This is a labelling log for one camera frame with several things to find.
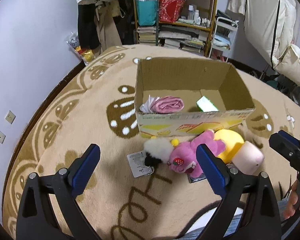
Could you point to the pink swirl roll plush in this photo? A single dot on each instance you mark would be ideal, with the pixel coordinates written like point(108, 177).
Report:
point(248, 158)

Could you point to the open cardboard box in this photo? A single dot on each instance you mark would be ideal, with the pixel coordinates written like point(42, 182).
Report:
point(190, 79)

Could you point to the wooden bookshelf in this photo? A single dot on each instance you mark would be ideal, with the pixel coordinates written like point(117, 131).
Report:
point(207, 28)

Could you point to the bag of yellow toys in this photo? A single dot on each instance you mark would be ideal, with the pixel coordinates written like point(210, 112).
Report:
point(85, 54)

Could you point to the white wall socket lower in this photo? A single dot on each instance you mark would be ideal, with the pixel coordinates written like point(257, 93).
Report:
point(2, 137)

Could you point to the green tissue pack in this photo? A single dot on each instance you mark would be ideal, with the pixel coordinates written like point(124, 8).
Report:
point(205, 105)

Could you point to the white wall socket upper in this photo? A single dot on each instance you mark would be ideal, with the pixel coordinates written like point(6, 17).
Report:
point(10, 117)

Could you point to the person's right hand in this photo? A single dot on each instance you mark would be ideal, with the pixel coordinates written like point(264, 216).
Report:
point(289, 210)

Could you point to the stack of books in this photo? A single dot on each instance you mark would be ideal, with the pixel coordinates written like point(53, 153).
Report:
point(172, 36)

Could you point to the beige hanging coat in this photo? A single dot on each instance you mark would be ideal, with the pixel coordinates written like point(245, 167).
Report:
point(108, 35)

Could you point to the red patterned bag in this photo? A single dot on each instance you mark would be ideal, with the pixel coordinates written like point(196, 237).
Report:
point(169, 10)

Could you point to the teal storage bag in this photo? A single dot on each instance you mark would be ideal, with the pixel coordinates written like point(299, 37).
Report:
point(147, 12)

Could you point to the white wall socket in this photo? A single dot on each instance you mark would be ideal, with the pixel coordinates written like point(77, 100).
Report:
point(10, 117)
point(2, 137)

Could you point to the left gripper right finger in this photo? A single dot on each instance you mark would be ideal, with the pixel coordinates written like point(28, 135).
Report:
point(260, 218)

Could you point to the cream folded mattress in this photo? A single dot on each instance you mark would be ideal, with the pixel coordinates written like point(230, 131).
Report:
point(272, 27)

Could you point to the white rolling cart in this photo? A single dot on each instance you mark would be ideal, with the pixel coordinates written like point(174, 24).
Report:
point(224, 35)

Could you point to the pink towel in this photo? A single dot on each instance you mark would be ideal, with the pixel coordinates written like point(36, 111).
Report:
point(167, 105)

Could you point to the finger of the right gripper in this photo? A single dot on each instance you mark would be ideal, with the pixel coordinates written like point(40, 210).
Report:
point(286, 145)

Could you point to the white fluffy keychain plush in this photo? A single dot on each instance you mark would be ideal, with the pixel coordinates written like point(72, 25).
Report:
point(158, 150)

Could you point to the white paper tag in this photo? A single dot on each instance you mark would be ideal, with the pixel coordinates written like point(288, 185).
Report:
point(137, 164)

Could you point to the pink bear plush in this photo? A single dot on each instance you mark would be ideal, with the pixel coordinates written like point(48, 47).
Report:
point(183, 157)

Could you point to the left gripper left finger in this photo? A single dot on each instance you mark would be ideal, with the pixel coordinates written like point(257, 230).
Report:
point(36, 217)

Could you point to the yellow round plush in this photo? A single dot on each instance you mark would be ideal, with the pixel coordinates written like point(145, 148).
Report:
point(233, 142)

